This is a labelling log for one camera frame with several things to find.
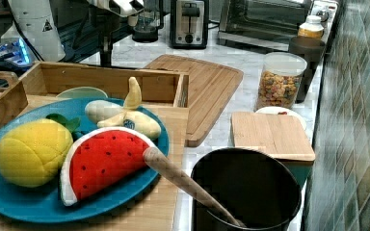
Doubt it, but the glass coffee pot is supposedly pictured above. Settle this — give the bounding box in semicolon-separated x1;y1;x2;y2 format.
132;0;164;43

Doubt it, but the green small bowl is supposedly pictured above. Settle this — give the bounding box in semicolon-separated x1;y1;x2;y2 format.
58;87;108;98

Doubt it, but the wooden cutting board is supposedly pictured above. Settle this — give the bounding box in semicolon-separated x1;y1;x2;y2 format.
146;55;244;147

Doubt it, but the white round plate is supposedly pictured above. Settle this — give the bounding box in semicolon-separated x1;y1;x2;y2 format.
256;106;306;130

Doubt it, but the teal canister wooden lid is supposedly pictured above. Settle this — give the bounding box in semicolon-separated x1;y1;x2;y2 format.
231;112;316;188

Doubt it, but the clear cereal jar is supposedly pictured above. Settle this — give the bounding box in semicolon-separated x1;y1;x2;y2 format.
255;52;307;110

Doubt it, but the black utensil holder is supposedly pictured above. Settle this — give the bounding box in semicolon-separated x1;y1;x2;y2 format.
191;148;302;231

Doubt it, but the plush peeled banana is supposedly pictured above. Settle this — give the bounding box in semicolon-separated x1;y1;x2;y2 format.
85;77;162;140

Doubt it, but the plush watermelon slice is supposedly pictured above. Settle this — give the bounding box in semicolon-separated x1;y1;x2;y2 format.
60;127;155;206

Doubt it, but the bamboo drawer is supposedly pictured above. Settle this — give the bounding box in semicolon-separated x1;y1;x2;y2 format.
20;62;189;108

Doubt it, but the wooden spoon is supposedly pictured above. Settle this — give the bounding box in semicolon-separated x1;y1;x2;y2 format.
143;147;245;227

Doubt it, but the black two-slot toaster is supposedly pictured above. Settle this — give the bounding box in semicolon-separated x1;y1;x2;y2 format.
170;0;209;49

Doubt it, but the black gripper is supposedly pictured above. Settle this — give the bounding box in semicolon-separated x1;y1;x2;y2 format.
89;5;128;67

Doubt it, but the stainless toaster oven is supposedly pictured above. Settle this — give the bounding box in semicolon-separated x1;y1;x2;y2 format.
217;0;313;52

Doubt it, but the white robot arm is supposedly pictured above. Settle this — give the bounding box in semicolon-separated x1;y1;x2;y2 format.
7;0;145;67

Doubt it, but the blue round plate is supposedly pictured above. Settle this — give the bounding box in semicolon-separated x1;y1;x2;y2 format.
0;98;170;223

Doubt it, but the plush yellow lemon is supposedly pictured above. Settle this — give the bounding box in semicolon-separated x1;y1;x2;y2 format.
0;114;80;188

